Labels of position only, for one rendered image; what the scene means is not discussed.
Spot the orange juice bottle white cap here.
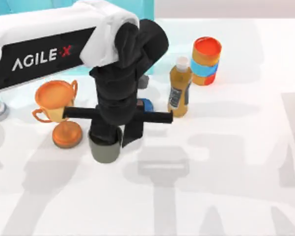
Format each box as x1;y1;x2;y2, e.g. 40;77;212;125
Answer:
167;56;193;118

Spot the small blue object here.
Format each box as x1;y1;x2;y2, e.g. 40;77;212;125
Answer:
136;98;155;113

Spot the orange and blue can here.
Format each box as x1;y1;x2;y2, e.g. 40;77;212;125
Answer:
190;36;222;87

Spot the orange trophy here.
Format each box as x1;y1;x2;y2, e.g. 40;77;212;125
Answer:
32;79;83;149

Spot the grey cup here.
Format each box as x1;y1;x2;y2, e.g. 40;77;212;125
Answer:
88;129;123;164

